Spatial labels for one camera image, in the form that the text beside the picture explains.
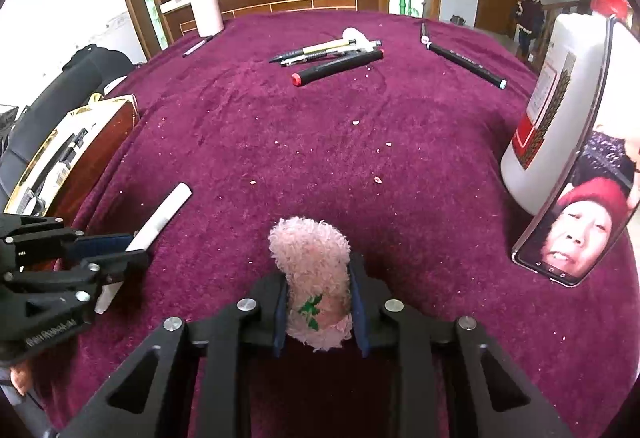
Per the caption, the white marker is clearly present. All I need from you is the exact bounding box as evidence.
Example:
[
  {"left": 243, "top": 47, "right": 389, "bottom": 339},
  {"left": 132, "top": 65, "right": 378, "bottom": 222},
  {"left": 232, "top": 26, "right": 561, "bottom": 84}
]
[{"left": 95, "top": 182, "right": 193, "bottom": 315}]

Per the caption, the long black pen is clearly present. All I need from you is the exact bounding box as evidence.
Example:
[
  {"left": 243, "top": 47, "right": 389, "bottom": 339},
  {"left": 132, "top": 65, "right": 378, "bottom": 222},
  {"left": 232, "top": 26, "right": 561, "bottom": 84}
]
[{"left": 426, "top": 42, "right": 508, "bottom": 90}]

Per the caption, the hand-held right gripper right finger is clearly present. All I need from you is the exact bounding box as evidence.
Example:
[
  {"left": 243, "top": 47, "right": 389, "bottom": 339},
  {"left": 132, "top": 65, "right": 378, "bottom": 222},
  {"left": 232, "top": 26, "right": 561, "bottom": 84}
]
[{"left": 347, "top": 251, "right": 576, "bottom": 438}]

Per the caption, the small white cylinder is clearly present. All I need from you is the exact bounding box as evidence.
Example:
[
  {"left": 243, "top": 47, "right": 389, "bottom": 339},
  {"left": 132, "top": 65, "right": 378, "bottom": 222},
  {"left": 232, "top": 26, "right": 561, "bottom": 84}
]
[{"left": 341, "top": 27, "right": 373, "bottom": 50}]

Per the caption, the pink bottle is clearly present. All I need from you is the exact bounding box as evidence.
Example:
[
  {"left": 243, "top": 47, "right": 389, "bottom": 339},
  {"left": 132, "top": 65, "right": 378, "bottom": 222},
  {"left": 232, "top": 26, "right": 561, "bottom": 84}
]
[{"left": 187, "top": 0, "right": 225, "bottom": 38}]

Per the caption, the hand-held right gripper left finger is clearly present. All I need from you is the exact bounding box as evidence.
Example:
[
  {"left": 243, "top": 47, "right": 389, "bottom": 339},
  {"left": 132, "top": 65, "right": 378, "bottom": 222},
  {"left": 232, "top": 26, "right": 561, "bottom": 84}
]
[{"left": 57, "top": 271, "right": 291, "bottom": 438}]

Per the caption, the gold-rimmed white box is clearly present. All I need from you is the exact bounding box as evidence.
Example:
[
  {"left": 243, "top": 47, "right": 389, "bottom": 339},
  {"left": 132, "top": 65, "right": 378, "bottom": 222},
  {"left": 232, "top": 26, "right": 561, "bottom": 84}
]
[{"left": 2, "top": 93, "right": 141, "bottom": 219}]

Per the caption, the person's left hand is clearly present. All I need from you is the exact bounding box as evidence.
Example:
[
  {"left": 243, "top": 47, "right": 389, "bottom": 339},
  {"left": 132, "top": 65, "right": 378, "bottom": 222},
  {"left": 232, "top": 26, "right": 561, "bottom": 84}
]
[{"left": 7, "top": 360, "right": 33, "bottom": 396}]

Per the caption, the white jug red cap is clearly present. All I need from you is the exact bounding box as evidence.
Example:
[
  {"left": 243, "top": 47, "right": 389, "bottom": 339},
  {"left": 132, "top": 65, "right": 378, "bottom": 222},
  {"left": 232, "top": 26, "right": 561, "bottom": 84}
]
[{"left": 500, "top": 0, "right": 631, "bottom": 214}]

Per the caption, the smartphone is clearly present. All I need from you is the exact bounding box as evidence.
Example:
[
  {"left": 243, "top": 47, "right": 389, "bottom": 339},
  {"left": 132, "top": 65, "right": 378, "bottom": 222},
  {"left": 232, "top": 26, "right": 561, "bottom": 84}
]
[{"left": 511, "top": 16, "right": 640, "bottom": 288}]

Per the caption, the grey pen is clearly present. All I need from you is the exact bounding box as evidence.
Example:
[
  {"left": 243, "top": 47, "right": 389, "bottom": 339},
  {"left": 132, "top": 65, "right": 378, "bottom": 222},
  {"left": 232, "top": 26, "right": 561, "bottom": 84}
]
[{"left": 279, "top": 38, "right": 383, "bottom": 68}]

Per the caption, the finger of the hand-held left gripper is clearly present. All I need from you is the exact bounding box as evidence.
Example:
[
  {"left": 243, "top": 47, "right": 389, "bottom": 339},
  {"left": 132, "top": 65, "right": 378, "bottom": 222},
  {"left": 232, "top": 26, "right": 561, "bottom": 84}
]
[
  {"left": 0, "top": 215, "right": 138, "bottom": 269},
  {"left": 0, "top": 249, "right": 153, "bottom": 316}
]

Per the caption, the pink fuzzy sock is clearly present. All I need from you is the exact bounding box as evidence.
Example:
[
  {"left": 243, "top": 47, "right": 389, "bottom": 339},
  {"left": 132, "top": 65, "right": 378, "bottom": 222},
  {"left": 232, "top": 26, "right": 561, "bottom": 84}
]
[{"left": 268, "top": 215, "right": 353, "bottom": 353}]

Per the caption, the black marker red cap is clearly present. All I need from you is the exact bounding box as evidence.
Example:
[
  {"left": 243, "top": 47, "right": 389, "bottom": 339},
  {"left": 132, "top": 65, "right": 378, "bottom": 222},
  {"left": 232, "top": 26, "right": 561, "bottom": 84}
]
[{"left": 291, "top": 47, "right": 386, "bottom": 86}]

